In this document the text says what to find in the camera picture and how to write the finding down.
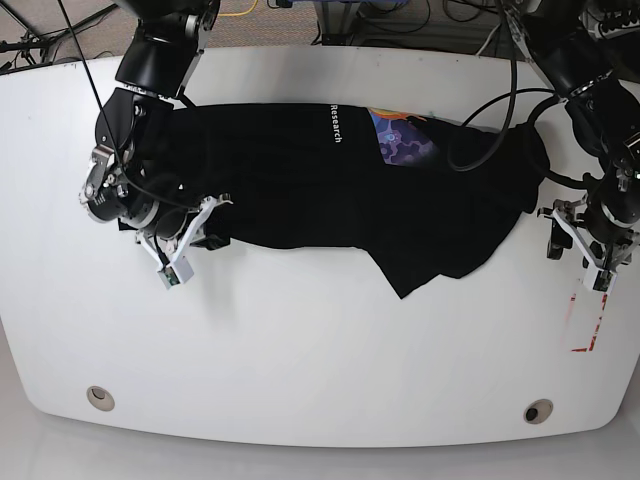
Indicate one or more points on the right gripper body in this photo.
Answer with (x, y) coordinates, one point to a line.
(171, 233)

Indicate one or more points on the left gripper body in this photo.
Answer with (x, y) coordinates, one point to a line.
(604, 244)

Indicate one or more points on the black printed T-shirt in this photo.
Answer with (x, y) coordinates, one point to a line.
(423, 197)

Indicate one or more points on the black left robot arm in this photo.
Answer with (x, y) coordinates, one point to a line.
(604, 115)

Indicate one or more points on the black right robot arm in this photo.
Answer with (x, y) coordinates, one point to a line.
(145, 100)

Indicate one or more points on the red tape marking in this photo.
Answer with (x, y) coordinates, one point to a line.
(585, 321)

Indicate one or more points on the right table grommet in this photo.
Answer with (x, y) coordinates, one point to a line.
(538, 411)

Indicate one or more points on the table grommet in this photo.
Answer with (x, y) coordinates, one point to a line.
(538, 411)
(100, 399)

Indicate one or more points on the left table grommet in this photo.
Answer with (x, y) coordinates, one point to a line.
(100, 399)

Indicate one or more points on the white power strip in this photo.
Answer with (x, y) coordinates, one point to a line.
(618, 23)

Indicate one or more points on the black tripod legs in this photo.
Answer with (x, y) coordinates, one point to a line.
(105, 32)

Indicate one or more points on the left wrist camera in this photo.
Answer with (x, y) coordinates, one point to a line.
(599, 279)

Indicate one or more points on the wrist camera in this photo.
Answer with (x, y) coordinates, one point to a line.
(599, 279)
(176, 273)

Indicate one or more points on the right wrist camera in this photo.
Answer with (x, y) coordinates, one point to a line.
(176, 273)

